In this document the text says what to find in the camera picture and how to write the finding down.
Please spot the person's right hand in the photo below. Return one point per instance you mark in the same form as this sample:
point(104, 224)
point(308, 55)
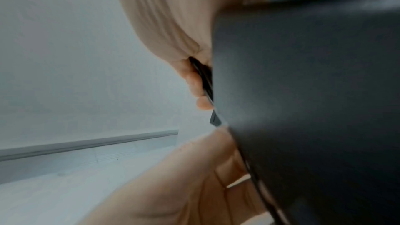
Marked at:
point(168, 14)

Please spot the person's left hand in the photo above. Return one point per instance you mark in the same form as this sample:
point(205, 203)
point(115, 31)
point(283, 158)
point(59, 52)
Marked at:
point(175, 184)

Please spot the black laptop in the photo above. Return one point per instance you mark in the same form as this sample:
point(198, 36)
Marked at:
point(312, 90)

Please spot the grey wall rail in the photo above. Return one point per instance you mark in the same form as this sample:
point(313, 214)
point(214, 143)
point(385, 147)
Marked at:
point(87, 145)

